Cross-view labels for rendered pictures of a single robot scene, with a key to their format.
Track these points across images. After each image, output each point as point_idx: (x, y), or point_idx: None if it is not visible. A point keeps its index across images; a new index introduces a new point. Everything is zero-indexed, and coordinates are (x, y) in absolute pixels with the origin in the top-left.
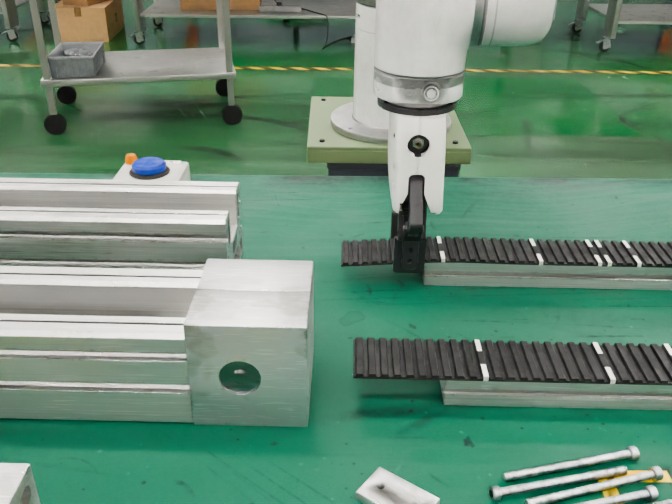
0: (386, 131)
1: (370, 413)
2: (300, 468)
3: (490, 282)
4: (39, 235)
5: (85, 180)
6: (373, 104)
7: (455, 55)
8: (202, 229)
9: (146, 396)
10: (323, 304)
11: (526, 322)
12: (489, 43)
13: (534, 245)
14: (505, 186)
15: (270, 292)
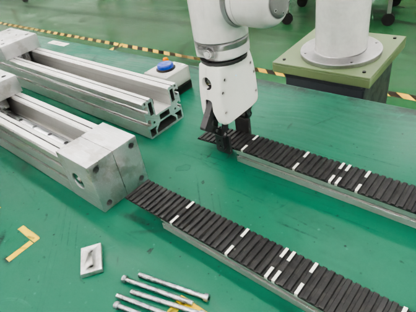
0: (324, 58)
1: (132, 217)
2: (82, 228)
3: (270, 171)
4: (93, 93)
5: (124, 70)
6: (319, 39)
7: (221, 31)
8: (135, 105)
9: (59, 175)
10: (181, 156)
11: (260, 202)
12: (241, 25)
13: (304, 156)
14: (371, 109)
15: (98, 146)
